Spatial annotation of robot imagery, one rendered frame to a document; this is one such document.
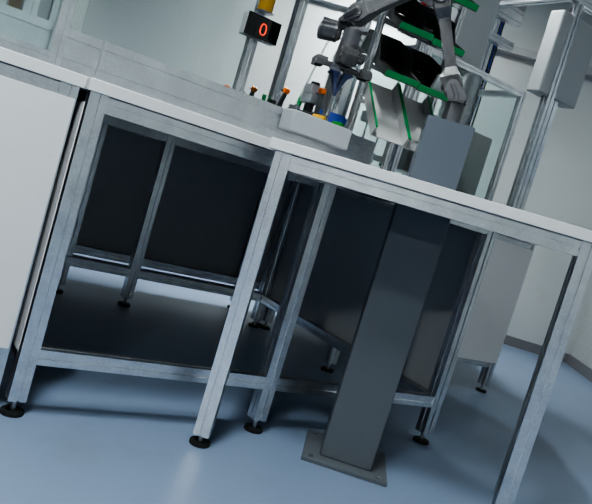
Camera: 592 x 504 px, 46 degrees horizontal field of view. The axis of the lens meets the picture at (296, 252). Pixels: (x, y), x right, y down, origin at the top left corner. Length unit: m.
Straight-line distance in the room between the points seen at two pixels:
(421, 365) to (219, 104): 1.31
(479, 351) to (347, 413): 1.77
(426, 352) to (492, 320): 1.12
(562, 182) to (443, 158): 4.33
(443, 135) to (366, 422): 0.86
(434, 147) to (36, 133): 1.07
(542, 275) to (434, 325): 3.69
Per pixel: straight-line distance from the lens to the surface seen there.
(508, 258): 3.75
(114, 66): 1.86
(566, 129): 6.39
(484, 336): 3.78
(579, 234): 1.90
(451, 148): 2.07
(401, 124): 2.45
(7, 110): 1.75
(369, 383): 2.10
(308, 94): 2.29
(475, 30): 3.63
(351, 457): 2.16
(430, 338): 2.71
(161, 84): 1.90
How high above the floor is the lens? 0.74
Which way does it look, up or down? 5 degrees down
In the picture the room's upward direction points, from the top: 17 degrees clockwise
